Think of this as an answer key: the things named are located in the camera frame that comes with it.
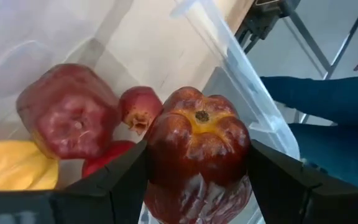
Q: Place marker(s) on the orange mango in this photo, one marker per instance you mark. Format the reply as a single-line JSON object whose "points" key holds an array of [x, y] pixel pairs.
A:
{"points": [[14, 166]]}

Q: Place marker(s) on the red round fruit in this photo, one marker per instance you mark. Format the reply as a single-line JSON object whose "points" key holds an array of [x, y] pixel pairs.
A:
{"points": [[110, 154]]}

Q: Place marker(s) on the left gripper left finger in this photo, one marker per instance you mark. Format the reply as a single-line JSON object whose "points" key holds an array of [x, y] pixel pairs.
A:
{"points": [[98, 202]]}

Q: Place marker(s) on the large clear plastic container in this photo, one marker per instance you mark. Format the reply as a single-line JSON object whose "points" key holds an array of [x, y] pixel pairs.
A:
{"points": [[151, 46]]}

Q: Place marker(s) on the person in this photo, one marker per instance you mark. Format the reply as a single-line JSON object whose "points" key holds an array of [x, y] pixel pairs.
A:
{"points": [[322, 99]]}

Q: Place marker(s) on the dark red glossy apple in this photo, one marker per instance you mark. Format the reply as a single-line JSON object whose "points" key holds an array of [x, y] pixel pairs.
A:
{"points": [[197, 149]]}

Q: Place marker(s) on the dark red wrinkled fruit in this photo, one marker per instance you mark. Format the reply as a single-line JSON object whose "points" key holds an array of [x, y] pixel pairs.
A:
{"points": [[70, 115]]}

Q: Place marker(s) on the grey metal leg frame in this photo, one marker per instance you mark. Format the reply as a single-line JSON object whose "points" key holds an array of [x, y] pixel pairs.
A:
{"points": [[327, 71]]}

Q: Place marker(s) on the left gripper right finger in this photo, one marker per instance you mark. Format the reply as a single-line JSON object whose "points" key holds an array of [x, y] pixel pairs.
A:
{"points": [[306, 205]]}

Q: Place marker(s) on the small dark red fruit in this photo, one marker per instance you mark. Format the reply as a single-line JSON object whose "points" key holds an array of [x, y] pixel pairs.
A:
{"points": [[140, 105]]}

